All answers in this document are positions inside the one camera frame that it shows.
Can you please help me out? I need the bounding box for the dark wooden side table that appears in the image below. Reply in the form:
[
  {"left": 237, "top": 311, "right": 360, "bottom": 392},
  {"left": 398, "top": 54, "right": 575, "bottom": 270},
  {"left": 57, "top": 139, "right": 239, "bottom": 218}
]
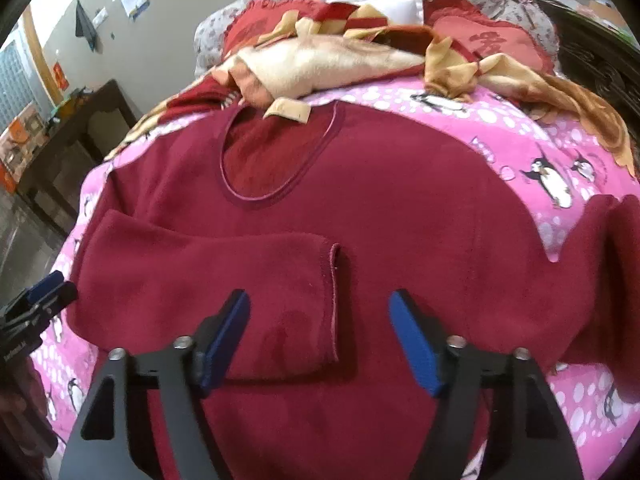
[{"left": 16, "top": 79, "right": 138, "bottom": 236}]

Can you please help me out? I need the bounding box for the dark carved wooden nightstand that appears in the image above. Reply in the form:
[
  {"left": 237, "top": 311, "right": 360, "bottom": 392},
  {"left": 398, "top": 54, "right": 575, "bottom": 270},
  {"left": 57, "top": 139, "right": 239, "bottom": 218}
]
[{"left": 535, "top": 0, "right": 639, "bottom": 138}]

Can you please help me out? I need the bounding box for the dark red fleece sweater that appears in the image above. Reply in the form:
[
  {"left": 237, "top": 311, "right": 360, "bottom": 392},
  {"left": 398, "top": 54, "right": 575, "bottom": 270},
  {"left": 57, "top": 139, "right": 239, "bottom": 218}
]
[{"left": 66, "top": 101, "right": 639, "bottom": 479}]

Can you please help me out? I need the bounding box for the person left hand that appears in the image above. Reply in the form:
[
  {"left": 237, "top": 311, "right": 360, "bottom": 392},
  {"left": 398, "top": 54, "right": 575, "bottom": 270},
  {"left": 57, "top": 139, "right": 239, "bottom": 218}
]
[{"left": 1, "top": 356, "right": 58, "bottom": 479}]

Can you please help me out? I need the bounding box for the pink penguin quilt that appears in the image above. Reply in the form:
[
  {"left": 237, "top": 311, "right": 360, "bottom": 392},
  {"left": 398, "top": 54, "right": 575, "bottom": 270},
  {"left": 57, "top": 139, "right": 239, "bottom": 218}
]
[{"left": 32, "top": 78, "right": 639, "bottom": 479}]

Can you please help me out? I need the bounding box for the red heart embroidered pillow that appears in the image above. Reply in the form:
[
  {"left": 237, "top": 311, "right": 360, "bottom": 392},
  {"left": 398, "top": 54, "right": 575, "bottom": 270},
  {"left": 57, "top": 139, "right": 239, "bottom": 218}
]
[{"left": 423, "top": 0, "right": 554, "bottom": 74}]

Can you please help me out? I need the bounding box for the white pillow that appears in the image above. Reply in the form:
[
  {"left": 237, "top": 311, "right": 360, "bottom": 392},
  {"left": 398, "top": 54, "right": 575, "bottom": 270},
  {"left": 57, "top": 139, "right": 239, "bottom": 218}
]
[{"left": 331, "top": 0, "right": 424, "bottom": 25}]

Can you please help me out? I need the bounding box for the red and gold blanket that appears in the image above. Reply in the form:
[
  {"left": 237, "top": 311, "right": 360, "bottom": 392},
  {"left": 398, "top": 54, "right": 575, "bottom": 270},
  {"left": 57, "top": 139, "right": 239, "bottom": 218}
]
[{"left": 113, "top": 2, "right": 634, "bottom": 171}]

